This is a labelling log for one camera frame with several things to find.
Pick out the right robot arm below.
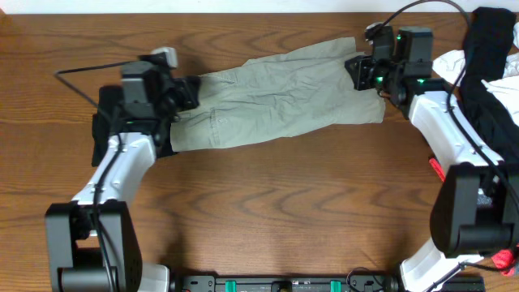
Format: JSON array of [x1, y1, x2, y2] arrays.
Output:
[[345, 56, 518, 291]]

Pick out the black folded garment left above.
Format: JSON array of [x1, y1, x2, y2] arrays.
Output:
[[91, 85, 176, 167]]

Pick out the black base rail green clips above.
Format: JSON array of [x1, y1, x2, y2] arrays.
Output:
[[178, 273, 486, 292]]

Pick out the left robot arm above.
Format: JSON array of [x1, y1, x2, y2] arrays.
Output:
[[45, 47, 200, 291]]

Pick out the grey red trimmed garment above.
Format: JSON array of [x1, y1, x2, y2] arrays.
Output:
[[430, 162, 518, 257]]

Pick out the black garment right pile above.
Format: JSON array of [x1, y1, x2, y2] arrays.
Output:
[[460, 6, 518, 163]]

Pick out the khaki green shorts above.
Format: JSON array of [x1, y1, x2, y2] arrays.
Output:
[[170, 37, 385, 152]]

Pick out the white garment right pile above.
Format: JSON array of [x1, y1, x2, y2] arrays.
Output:
[[431, 22, 519, 117]]

